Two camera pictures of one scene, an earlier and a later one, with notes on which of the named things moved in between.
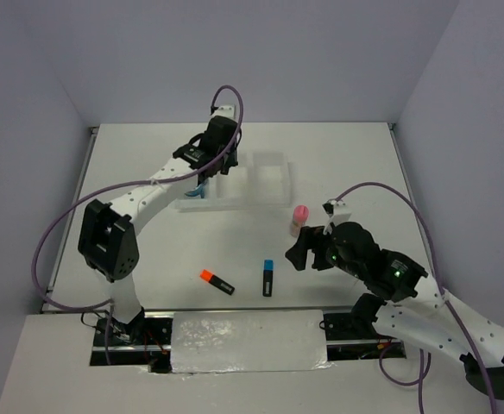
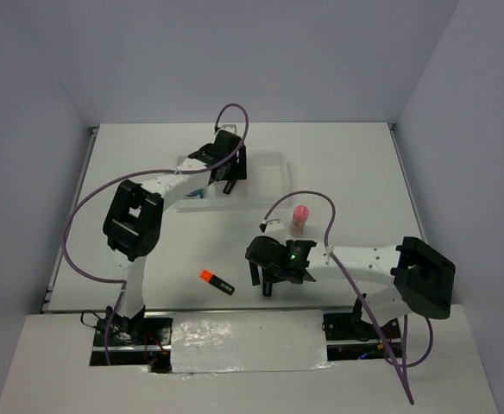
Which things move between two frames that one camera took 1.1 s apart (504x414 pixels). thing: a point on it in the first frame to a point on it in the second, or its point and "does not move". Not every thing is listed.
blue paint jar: [198, 191] does not move
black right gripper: [308, 236] to [255, 272]
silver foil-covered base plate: [247, 340] does not move
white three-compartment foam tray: [263, 179] does not move
